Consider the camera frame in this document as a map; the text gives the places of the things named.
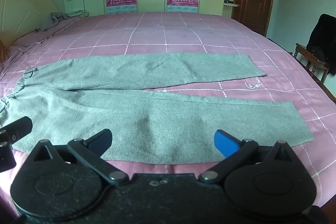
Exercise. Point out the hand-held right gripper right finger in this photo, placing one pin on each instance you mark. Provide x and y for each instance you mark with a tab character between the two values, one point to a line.
225	141

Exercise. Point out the brown woven item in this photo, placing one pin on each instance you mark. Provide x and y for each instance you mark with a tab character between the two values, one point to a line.
4	51

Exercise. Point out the black jacket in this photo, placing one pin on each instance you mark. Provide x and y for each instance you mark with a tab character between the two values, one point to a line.
323	35

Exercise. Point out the corner shelf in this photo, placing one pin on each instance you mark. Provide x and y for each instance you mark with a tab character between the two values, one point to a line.
231	4

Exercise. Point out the pink checked bedsheet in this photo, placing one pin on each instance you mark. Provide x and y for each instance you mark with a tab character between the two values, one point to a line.
183	30

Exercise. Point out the grey blanket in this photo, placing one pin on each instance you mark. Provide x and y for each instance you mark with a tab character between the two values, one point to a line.
56	20

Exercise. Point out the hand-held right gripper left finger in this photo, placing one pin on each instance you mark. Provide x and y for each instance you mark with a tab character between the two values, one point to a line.
101	141

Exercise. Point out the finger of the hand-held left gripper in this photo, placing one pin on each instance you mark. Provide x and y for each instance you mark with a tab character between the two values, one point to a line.
6	158
18	127

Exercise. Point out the grey pants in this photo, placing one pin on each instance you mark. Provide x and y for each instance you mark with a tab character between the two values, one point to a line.
157	119

